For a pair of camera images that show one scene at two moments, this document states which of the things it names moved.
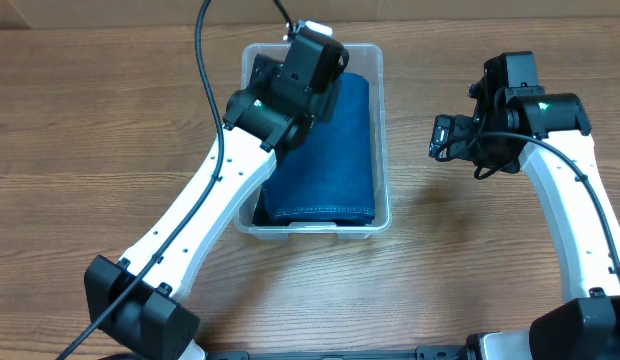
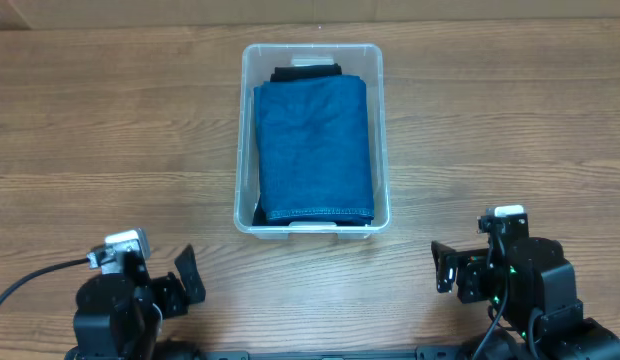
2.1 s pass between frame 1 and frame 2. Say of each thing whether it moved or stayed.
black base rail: stayed
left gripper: moved
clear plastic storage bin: stayed
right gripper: moved
